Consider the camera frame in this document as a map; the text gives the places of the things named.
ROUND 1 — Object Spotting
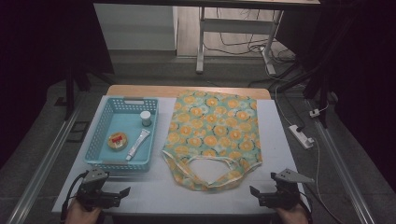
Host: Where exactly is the tangle of black floor cables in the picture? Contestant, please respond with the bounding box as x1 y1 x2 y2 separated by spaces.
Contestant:
203 7 296 64

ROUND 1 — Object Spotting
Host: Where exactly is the blue plastic basket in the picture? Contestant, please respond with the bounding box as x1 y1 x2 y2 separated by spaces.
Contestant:
83 96 160 174

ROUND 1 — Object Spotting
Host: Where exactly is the small jar with white lid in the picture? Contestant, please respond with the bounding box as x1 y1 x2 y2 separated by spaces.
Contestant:
139 110 153 128

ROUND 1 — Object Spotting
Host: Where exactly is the person's right hand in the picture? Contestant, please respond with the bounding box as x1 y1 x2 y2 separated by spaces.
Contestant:
275 203 311 224

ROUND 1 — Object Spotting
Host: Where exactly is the person's left hand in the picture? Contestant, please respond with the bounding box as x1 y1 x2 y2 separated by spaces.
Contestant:
64 198 103 224

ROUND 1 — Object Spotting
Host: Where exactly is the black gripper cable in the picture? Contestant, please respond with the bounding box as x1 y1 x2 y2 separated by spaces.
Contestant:
60 170 90 222
298 191 314 220

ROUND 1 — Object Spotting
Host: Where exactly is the black floor plate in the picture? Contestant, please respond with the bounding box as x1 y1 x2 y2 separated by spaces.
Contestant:
66 120 92 144

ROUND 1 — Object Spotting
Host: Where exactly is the white desk frame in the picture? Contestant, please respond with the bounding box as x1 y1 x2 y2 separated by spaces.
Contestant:
195 7 285 76

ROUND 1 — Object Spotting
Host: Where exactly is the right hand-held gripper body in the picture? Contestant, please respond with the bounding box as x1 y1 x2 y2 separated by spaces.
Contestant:
270 168 316 211

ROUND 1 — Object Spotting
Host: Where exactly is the white panel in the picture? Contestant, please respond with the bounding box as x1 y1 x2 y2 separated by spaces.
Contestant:
93 3 178 51

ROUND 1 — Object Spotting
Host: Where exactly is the white table mat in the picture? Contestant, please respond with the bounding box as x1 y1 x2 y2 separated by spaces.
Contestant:
50 95 313 216

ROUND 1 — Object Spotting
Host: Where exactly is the black stand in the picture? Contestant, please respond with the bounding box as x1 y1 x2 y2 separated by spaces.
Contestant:
63 61 117 121
267 61 332 129

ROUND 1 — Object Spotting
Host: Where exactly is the black plug with cable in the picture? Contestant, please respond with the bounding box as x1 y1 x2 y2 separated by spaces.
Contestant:
279 91 307 133

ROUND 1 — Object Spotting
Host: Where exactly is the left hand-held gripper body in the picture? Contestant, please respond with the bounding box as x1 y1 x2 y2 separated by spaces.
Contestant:
76 167 110 213

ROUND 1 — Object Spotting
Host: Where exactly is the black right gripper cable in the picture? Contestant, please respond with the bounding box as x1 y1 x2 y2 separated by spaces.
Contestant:
298 191 314 220

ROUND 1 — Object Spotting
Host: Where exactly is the aluminium floor rail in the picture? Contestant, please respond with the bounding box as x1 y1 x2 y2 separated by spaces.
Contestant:
6 92 86 224
305 98 377 224

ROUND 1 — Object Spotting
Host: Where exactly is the white tube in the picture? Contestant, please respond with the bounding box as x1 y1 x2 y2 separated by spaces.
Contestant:
125 128 151 161

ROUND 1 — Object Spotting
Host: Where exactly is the white power strip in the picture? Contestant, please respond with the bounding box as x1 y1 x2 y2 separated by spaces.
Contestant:
288 124 315 150

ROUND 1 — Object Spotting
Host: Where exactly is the black curtain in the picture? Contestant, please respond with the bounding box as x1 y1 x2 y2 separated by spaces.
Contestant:
0 0 116 170
276 0 396 194

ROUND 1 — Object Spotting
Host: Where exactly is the white power strip cable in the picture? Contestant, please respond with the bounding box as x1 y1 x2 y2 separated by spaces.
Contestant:
310 137 344 224

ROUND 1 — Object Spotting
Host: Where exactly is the orange flower print bag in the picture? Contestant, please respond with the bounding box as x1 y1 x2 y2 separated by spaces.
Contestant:
161 90 263 192

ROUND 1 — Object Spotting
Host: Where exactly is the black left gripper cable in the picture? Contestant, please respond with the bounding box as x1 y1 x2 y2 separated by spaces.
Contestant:
60 170 90 222

